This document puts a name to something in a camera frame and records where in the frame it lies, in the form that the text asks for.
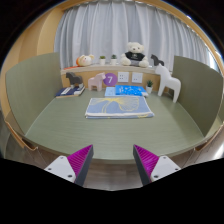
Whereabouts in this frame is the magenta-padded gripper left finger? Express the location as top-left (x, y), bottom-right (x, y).
top-left (43, 144), bottom-right (95, 187)

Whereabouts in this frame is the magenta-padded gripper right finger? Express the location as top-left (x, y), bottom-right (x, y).
top-left (133, 144), bottom-right (182, 186)

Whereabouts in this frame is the blue towel with yellow leaf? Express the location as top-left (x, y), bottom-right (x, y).
top-left (84, 96), bottom-right (155, 120)

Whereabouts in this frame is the dark blue book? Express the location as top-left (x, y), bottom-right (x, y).
top-left (54, 85), bottom-right (86, 99)

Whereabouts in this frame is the green partition panel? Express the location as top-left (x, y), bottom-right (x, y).
top-left (4, 51), bottom-right (64, 136)
top-left (171, 55), bottom-right (224, 138)

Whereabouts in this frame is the bright blue book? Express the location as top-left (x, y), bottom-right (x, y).
top-left (114, 84), bottom-right (148, 97)

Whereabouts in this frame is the large white wooden horse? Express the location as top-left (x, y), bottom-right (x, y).
top-left (154, 63), bottom-right (182, 104)

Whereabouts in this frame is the dark grey wooden horse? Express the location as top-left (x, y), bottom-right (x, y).
top-left (65, 71), bottom-right (85, 90)

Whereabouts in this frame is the pink wooden horse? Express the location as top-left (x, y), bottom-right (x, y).
top-left (87, 72), bottom-right (107, 92)

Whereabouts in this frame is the purple round number disc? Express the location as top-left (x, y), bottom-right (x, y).
top-left (102, 72), bottom-right (118, 87)

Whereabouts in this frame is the light wooden shelf ledge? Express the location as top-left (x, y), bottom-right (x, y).
top-left (60, 64), bottom-right (174, 93)

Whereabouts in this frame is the small black wooden horse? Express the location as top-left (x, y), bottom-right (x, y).
top-left (150, 54), bottom-right (165, 67)

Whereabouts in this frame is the cream round plush toy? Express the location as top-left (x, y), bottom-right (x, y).
top-left (75, 54), bottom-right (95, 68)

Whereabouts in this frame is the white teddy bear black shirt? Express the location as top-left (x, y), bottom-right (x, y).
top-left (119, 41), bottom-right (150, 69)

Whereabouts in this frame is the grey white curtain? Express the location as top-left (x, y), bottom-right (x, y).
top-left (53, 0), bottom-right (214, 73)

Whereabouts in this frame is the white wall socket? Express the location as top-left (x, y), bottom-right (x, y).
top-left (117, 71), bottom-right (130, 83)
top-left (131, 72), bottom-right (144, 84)

